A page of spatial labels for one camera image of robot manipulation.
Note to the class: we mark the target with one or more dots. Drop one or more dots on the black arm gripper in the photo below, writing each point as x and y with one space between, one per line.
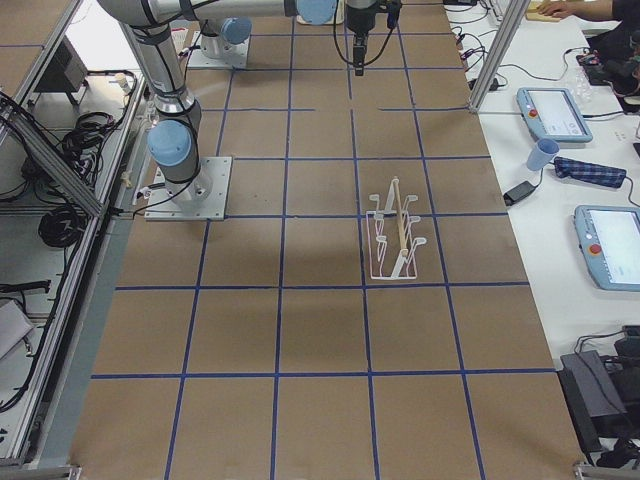
358 20

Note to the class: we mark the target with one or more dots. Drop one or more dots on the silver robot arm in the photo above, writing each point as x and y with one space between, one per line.
173 142

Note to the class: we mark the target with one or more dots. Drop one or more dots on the blue cup on desk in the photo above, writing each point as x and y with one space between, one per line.
542 153

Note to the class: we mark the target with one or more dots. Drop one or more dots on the person's hand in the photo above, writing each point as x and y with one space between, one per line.
556 9

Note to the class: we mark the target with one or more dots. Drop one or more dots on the upper teach pendant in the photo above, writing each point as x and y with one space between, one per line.
552 113

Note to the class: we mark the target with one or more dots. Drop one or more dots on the teach pendant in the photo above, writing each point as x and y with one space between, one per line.
609 241
552 113

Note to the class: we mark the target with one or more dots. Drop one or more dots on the wooden dowel rod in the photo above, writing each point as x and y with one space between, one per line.
399 217

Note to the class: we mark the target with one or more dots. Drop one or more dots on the black power adapter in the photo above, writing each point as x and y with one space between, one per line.
518 193

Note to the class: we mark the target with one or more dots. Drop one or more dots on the blue plaid pouch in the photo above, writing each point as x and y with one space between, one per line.
586 172

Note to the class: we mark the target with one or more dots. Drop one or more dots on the lower teach pendant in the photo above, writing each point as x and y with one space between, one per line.
609 241

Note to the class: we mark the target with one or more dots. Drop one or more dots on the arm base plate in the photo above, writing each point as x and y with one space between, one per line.
204 199
216 53

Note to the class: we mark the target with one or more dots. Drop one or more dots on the aluminium frame post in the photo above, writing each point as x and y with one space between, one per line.
506 32

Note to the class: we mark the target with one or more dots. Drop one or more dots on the white wire cup rack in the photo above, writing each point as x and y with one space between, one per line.
385 261

